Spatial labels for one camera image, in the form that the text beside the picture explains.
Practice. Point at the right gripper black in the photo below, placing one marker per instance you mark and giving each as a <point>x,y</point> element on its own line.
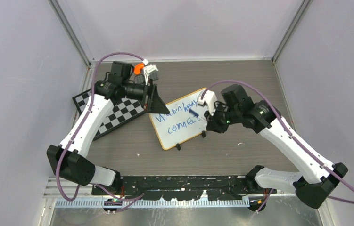
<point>213,122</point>

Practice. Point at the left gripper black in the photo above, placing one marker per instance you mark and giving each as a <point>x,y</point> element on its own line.
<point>152,102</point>

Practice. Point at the blue marker cap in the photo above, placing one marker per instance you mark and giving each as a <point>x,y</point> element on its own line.
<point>195,114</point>

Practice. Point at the yellow framed whiteboard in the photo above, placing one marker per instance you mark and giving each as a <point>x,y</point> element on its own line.
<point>179,125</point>

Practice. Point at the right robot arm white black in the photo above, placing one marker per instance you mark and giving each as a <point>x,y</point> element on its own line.
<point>316,176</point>

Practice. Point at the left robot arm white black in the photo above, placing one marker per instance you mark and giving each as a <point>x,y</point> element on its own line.
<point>68,159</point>

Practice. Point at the grey studded baseplate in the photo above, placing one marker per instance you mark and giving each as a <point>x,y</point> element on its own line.
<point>140,79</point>

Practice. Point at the orange curved block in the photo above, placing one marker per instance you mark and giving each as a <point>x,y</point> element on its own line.
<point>138,68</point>

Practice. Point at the black white checkerboard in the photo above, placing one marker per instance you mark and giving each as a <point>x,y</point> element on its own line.
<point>123,113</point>

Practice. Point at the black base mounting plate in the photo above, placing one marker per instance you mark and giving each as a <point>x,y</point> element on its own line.
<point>182,188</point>

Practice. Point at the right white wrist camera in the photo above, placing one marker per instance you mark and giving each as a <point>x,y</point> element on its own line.
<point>208,99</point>

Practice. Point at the aluminium frame rail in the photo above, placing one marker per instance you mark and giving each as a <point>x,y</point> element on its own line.
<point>64,15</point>

